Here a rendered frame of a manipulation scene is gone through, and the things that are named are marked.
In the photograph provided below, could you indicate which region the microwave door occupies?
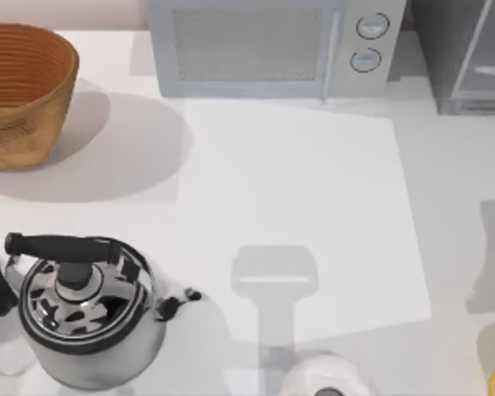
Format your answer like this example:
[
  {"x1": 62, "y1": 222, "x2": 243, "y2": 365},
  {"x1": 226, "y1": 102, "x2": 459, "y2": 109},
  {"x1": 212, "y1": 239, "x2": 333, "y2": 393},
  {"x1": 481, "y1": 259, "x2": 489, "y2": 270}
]
[{"x1": 145, "y1": 0, "x2": 342, "y2": 100}]

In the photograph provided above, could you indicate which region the pale microwave oven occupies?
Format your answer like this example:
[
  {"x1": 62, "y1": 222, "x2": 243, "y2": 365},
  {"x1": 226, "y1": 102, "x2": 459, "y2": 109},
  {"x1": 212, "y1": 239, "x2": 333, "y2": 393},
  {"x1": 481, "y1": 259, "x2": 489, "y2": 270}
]
[{"x1": 144, "y1": 0, "x2": 408, "y2": 100}]

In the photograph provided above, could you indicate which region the microwave knob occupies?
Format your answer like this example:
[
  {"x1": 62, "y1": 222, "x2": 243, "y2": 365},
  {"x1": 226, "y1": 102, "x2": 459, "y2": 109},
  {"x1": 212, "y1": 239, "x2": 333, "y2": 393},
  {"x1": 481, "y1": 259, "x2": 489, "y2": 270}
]
[
  {"x1": 349, "y1": 46, "x2": 383, "y2": 74},
  {"x1": 356, "y1": 12, "x2": 391, "y2": 40}
]

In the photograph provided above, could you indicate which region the white paper roll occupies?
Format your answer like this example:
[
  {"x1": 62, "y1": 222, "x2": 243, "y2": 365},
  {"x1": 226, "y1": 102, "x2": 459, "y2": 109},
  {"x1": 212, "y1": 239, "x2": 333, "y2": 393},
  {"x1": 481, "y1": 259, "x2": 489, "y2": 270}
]
[{"x1": 279, "y1": 351, "x2": 376, "y2": 396}]

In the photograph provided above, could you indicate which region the wooden basket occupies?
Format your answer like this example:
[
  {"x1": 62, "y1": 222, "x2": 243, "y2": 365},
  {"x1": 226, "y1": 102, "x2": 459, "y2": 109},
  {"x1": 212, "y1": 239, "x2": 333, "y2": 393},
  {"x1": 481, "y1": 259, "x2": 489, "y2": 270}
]
[{"x1": 0, "y1": 22, "x2": 81, "y2": 171}]

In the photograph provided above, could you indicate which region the grey cabinet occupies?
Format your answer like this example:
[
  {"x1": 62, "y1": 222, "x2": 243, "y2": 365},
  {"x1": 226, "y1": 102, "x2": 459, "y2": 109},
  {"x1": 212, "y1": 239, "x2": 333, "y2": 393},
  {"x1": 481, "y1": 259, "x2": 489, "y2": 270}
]
[{"x1": 410, "y1": 0, "x2": 495, "y2": 116}]

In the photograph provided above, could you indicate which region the microwave door handle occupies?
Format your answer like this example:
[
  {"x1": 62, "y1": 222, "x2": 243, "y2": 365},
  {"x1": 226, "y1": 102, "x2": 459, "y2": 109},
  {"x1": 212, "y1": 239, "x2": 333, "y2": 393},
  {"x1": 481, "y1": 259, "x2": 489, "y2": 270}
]
[{"x1": 322, "y1": 10, "x2": 340, "y2": 102}]

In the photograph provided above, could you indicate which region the silver kettle with black handle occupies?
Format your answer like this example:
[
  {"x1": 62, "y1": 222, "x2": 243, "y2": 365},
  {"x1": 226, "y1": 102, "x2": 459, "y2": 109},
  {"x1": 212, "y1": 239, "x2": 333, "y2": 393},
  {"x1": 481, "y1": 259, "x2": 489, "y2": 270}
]
[{"x1": 3, "y1": 232, "x2": 203, "y2": 391}]

